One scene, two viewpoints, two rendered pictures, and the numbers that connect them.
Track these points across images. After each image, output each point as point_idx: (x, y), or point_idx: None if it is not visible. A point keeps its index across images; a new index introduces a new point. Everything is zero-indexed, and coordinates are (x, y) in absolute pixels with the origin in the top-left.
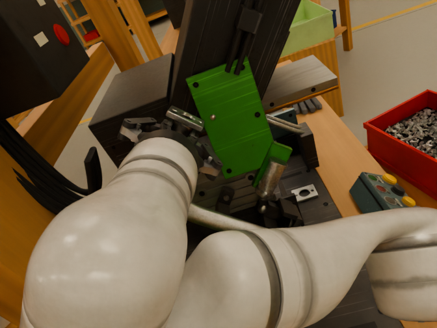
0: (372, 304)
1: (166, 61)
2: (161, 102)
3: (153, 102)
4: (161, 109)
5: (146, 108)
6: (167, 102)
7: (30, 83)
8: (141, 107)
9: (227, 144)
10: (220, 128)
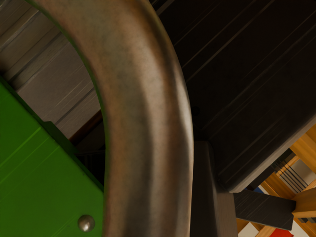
0: None
1: (245, 186)
2: (234, 173)
3: (256, 165)
4: (229, 155)
5: (267, 143)
6: (220, 178)
7: None
8: (280, 139)
9: (14, 162)
10: (53, 200)
